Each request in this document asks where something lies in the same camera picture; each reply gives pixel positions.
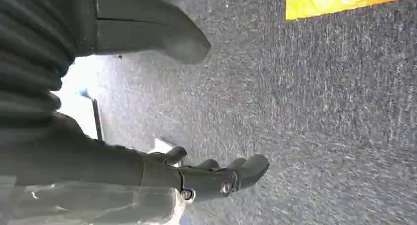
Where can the black metal leg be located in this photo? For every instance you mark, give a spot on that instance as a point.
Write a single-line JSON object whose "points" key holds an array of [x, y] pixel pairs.
{"points": [[97, 119]]}

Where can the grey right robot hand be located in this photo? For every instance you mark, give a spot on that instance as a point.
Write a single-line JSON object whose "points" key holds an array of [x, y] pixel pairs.
{"points": [[97, 165]]}

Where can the small blue object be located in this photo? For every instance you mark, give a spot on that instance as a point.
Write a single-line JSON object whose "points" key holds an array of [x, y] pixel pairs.
{"points": [[85, 93]]}

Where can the white flat plate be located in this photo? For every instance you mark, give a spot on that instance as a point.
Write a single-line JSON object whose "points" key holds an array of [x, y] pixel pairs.
{"points": [[160, 146]]}

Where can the right arm ribbed grey sleeve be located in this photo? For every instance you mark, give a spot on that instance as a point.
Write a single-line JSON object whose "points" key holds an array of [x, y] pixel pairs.
{"points": [[29, 47]]}

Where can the yellow printed sheet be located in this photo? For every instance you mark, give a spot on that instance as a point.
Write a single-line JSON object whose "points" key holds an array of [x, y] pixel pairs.
{"points": [[325, 3]]}

